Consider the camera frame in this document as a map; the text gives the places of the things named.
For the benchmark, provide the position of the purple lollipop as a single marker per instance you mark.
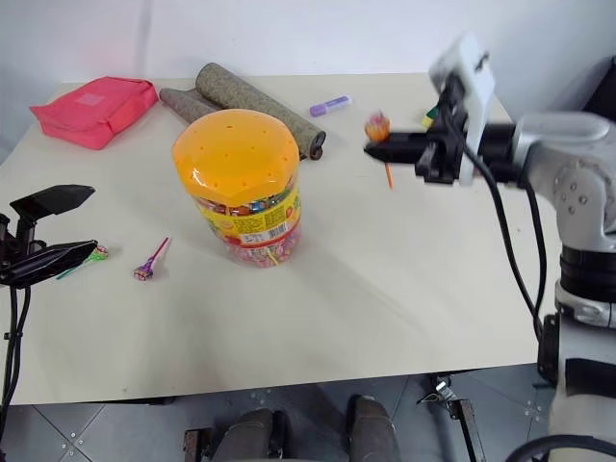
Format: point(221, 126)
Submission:
point(144, 270)

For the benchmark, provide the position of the orange lollipop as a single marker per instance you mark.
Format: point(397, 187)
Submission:
point(376, 126)

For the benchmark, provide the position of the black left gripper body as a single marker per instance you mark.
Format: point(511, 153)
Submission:
point(14, 243)

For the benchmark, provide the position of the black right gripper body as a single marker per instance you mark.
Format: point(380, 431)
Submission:
point(445, 154)

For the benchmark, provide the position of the purple highlighter pen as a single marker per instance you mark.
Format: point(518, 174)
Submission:
point(329, 106)

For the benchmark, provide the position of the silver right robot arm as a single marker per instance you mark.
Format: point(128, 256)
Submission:
point(568, 159)

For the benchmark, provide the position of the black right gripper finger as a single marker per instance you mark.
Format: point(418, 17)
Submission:
point(411, 136)
point(394, 151)

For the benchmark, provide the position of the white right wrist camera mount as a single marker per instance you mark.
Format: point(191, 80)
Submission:
point(474, 86)

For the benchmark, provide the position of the small green yellow item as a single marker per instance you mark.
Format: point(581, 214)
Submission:
point(429, 118)

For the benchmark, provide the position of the metal table frame clamp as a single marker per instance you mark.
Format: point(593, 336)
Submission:
point(457, 414)

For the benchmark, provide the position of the large grey rolled mat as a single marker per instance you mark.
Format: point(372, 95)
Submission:
point(255, 103)

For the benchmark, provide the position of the lollipop jar with orange lid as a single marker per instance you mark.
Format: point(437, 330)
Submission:
point(236, 154)

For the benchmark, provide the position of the brown metal bracket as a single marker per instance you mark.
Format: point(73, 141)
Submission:
point(195, 445)

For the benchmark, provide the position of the pink zip pouch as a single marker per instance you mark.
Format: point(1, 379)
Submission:
point(91, 110)

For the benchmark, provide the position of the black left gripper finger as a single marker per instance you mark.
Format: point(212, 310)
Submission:
point(48, 262)
point(53, 197)

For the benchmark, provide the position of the green lollipop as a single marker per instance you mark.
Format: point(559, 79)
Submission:
point(100, 253)

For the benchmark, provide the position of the dark rounded shape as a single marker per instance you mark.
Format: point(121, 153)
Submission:
point(255, 435)
point(370, 428)

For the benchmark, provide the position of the small grey rolled mat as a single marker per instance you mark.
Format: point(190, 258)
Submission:
point(185, 103)

